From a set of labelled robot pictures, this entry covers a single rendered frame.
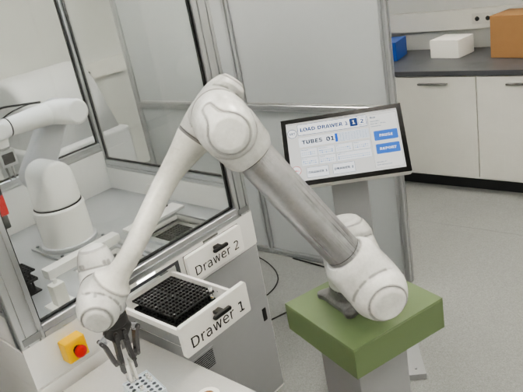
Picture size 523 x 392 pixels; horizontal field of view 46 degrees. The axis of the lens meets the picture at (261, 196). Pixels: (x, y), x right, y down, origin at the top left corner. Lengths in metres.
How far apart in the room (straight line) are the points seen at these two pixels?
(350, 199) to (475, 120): 1.96
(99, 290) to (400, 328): 0.85
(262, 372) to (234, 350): 0.24
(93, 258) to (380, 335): 0.82
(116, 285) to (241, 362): 1.18
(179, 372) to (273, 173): 0.79
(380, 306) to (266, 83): 2.25
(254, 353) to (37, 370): 1.00
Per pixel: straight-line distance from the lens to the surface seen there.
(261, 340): 2.69
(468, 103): 4.49
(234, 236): 2.39
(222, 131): 1.34
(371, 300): 1.60
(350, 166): 2.58
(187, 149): 1.58
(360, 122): 2.65
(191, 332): 1.89
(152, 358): 2.06
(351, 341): 1.77
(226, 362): 2.57
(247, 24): 3.62
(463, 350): 3.13
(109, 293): 1.55
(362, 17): 3.19
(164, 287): 2.15
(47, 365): 2.04
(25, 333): 1.97
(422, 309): 1.87
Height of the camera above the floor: 1.92
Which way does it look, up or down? 22 degrees down
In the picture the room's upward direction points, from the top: 11 degrees counter-clockwise
